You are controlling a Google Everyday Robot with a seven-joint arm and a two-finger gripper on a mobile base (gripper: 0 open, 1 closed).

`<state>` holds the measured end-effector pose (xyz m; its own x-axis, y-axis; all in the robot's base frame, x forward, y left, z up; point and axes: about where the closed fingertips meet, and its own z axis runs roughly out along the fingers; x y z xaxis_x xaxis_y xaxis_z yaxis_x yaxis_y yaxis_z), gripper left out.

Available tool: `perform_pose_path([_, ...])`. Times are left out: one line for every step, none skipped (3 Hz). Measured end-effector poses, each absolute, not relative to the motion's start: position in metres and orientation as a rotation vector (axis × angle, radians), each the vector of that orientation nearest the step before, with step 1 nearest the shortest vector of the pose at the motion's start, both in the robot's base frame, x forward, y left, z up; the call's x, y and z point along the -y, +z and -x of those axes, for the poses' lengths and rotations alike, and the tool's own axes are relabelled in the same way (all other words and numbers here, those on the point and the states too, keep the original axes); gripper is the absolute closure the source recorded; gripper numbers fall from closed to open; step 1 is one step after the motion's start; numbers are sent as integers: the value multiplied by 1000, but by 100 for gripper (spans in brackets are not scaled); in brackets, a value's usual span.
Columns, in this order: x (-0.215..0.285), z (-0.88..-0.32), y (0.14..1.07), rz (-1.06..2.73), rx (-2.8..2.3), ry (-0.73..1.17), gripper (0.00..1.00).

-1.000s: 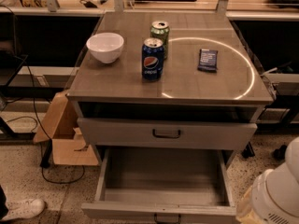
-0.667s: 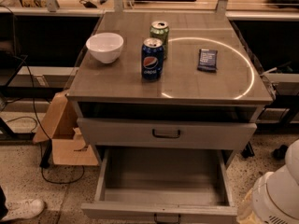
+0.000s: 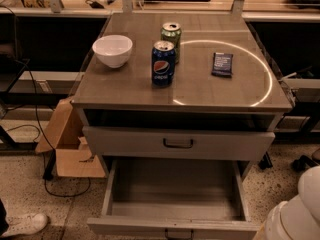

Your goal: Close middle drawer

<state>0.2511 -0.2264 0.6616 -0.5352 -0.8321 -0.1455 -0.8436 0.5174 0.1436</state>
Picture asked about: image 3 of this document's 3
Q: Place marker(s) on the brown cardboard box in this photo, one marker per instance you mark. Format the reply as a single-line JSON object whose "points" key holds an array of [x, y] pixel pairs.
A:
{"points": [[64, 136]]}

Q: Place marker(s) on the black office chair base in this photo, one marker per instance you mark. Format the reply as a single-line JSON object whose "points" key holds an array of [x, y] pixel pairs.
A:
{"points": [[297, 165]]}

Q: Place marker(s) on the dark blue snack bar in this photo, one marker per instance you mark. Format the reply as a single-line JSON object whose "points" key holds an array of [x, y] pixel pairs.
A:
{"points": [[222, 64]]}

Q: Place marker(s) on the green soda can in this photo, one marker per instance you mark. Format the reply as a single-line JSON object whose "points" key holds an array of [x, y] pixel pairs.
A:
{"points": [[171, 31]]}

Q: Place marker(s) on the white bowl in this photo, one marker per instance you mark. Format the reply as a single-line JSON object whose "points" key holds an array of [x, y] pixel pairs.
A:
{"points": [[113, 50]]}

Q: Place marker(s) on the blue Pepsi can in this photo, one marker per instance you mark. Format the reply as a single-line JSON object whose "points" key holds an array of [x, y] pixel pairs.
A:
{"points": [[163, 63]]}

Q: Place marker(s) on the grey drawer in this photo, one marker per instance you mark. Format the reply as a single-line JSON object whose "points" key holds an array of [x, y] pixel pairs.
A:
{"points": [[178, 144], [175, 200]]}

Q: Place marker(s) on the white sneaker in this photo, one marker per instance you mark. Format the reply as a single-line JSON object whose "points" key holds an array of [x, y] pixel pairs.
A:
{"points": [[26, 224]]}

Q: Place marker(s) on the grey drawer cabinet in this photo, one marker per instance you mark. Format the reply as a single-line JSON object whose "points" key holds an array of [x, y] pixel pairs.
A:
{"points": [[251, 100]]}

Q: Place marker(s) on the grey top drawer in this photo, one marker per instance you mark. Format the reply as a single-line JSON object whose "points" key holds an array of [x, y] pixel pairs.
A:
{"points": [[178, 144]]}

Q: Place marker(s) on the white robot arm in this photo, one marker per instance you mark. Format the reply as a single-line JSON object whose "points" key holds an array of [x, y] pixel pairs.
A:
{"points": [[298, 218]]}

